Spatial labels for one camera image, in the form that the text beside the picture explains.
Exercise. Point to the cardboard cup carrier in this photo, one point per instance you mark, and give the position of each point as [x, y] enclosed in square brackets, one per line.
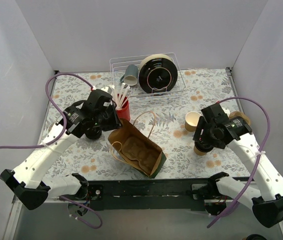
[235, 114]
[140, 153]

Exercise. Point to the grey ceramic mug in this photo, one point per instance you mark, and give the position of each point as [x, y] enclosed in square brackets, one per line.
[130, 76]

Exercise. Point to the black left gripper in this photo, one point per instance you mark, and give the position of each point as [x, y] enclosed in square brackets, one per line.
[114, 117]

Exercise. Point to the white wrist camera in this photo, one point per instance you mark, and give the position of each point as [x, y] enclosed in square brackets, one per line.
[226, 111]
[109, 89]

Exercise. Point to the white straw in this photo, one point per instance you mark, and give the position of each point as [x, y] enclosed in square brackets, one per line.
[117, 97]
[123, 96]

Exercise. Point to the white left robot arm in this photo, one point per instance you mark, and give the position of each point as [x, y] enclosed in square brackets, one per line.
[88, 118]

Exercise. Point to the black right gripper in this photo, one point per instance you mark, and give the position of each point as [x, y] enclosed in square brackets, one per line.
[199, 130]

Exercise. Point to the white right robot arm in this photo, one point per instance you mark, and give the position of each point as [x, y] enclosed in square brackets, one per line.
[266, 200]

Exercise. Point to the white wire dish rack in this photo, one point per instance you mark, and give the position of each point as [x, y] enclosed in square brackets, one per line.
[138, 97]

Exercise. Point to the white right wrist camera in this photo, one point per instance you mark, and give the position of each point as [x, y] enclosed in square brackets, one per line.
[226, 111]

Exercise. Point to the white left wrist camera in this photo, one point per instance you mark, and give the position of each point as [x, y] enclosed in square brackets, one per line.
[109, 89]

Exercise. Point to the green paper bag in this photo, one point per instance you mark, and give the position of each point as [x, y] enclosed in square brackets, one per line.
[118, 137]

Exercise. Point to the brown paper coffee cup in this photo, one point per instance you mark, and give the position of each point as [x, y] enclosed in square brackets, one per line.
[198, 152]

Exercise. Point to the red ribbed straw holder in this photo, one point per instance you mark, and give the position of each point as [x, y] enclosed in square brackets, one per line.
[124, 113]

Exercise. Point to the stack of black lids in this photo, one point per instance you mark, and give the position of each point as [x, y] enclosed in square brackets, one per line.
[93, 133]

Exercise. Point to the brown paper cup stack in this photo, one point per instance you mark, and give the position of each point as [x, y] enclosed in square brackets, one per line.
[191, 121]

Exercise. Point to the black round plate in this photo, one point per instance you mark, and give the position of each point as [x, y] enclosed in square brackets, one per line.
[157, 74]

